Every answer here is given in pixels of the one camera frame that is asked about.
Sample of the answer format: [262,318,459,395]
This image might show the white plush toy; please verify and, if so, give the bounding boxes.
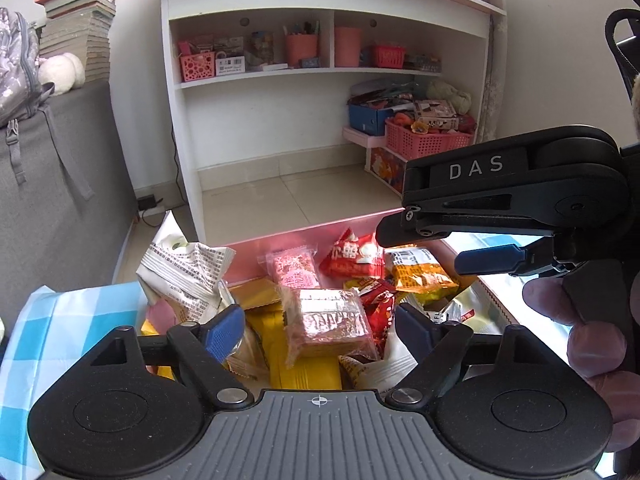
[39,52,86,96]

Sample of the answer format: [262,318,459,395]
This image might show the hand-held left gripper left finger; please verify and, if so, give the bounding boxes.
[87,305,256,412]

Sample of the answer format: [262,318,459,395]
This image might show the yellow snack packet ribbed seam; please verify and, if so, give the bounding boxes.
[245,310,343,391]

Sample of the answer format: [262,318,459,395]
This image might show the white snack packet green print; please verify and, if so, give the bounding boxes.
[136,210,236,326]

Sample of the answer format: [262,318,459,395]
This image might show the grey sofa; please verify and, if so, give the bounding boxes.
[0,80,138,321]

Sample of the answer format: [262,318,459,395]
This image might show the silver box with pink lining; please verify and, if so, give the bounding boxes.
[142,207,523,396]

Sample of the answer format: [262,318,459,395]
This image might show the clear pink biscuit packet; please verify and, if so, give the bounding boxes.
[258,247,321,289]

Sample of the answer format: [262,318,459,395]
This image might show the clear orange wafer packet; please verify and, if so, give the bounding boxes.
[280,287,373,367]

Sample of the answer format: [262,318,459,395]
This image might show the large pink plastic basket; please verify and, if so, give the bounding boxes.
[385,119,473,161]

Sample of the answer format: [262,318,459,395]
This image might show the pink pen cup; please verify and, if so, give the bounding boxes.
[286,34,319,67]

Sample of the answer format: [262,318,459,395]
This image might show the printed storage box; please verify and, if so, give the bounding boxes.
[367,147,416,196]

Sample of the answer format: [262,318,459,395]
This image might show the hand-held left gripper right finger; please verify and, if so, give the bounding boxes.
[386,302,553,412]

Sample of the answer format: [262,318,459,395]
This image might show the gold snack packet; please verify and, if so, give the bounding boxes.
[227,277,283,311]

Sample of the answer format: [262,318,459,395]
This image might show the blue checked tablecloth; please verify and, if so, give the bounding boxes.
[0,282,151,480]

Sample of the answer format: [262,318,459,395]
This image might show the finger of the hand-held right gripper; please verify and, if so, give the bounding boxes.
[455,237,576,279]
[375,205,557,249]

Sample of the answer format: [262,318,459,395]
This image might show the small pink perforated basket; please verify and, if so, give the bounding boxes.
[180,51,216,83]

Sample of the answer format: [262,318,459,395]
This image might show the silver backpack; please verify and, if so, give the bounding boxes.
[0,7,53,127]

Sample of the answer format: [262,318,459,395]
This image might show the pink step shelf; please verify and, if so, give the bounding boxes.
[342,126,388,149]

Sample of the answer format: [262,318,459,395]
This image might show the white snack packet red label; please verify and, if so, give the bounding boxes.
[425,295,506,335]

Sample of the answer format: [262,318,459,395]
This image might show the stack of books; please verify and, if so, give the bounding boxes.
[35,0,117,83]

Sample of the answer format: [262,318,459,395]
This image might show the person's right hand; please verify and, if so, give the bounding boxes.
[522,277,640,453]

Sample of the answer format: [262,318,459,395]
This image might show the small red basket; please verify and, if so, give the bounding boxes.
[370,45,407,68]

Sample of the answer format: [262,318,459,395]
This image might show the dark red snack packet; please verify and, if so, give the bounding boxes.
[357,279,398,356]

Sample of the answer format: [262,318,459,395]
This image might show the white snack packet grey text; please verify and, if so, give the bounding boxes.
[340,332,418,396]

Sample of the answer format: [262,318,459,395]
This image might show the red snack packet white print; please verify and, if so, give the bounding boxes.
[319,227,385,281]

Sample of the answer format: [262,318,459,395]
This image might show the blue cardboard box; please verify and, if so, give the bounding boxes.
[348,102,401,136]

